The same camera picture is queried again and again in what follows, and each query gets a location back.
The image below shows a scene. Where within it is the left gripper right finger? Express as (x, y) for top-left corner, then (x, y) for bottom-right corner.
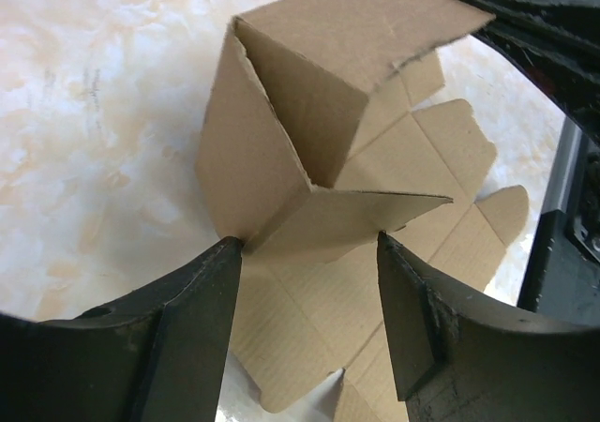
(377, 233), (599, 421)

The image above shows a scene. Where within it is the brown cardboard box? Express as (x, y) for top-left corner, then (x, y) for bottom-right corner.
(196, 0), (529, 421)

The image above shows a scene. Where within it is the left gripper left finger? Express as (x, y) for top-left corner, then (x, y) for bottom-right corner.
(1, 237), (242, 421)

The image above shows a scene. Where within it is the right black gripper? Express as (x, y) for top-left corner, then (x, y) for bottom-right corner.
(460, 0), (599, 142)

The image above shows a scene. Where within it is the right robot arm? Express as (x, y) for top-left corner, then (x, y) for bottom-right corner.
(459, 0), (599, 326)

